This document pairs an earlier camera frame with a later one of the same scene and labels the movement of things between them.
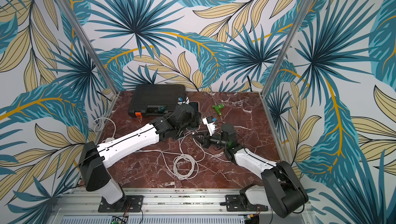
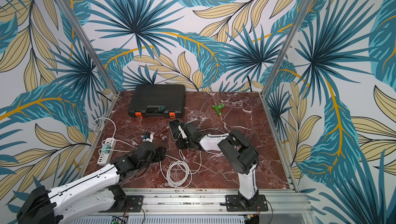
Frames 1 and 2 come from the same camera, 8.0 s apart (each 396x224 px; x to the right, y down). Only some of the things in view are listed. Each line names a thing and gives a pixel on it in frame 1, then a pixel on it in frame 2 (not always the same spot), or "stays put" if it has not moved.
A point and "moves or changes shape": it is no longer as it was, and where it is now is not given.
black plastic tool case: [152, 100] stays put
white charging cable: [185, 166] moves or changes shape
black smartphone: [195, 124] moves or changes shape
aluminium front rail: [162, 202] stays put
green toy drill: [218, 108] stays put
